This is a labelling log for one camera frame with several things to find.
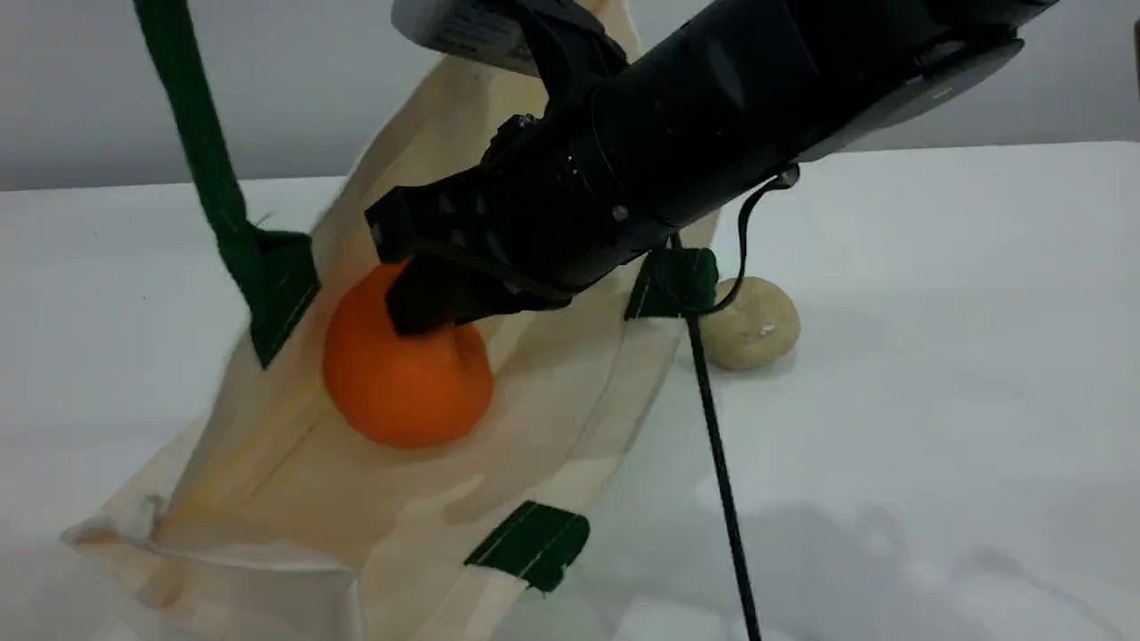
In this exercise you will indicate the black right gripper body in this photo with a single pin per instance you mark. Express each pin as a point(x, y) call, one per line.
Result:
point(534, 205)

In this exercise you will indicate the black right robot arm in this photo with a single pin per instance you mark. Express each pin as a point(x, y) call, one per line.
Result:
point(757, 80)

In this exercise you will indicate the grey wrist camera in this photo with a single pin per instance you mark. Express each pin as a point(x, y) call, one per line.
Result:
point(454, 31)

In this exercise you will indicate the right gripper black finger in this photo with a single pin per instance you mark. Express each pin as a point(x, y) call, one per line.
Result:
point(445, 298)

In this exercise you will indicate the orange with stem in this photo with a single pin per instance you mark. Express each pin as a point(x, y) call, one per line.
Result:
point(401, 392)

